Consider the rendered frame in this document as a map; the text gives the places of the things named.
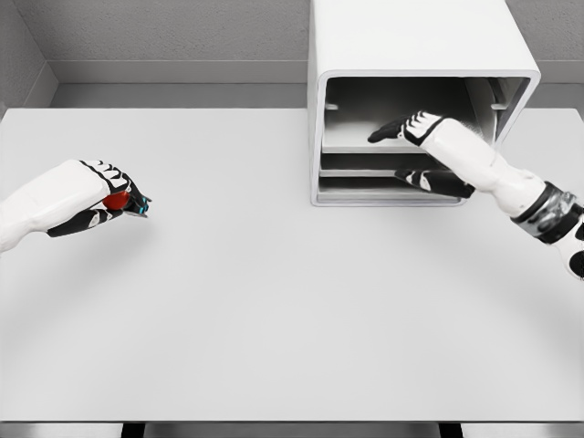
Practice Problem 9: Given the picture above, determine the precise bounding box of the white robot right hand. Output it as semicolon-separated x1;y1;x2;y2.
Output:
367;110;499;200

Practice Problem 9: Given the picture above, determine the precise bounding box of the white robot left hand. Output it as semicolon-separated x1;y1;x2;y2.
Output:
44;158;148;239

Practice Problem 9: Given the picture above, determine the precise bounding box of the red and black load switch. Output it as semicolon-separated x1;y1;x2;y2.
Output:
100;190;154;221

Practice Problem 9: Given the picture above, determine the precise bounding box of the white tabletop storage cabinet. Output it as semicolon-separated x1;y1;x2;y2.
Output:
308;0;543;209

